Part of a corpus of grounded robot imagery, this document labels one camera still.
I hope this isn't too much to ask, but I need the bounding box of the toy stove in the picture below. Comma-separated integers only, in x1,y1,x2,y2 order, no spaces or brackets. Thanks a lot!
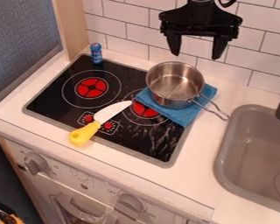
22,52,198,169

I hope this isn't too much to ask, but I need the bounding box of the silver pot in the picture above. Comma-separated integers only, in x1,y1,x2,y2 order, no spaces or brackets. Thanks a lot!
144,60,232,123

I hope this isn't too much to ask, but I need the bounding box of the toy sink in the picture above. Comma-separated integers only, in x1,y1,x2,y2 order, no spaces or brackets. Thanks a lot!
212,104,280,216

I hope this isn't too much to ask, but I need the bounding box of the yellow knife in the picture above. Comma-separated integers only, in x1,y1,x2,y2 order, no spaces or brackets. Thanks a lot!
67,100,133,147

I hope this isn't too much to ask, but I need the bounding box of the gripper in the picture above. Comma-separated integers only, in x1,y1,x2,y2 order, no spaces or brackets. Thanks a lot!
157,0,244,60

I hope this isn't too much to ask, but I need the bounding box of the blue bottle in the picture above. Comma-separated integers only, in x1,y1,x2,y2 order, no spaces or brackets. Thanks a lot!
89,42,105,65

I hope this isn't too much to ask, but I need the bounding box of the blue cloth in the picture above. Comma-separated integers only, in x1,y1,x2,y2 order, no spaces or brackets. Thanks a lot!
134,83,219,128

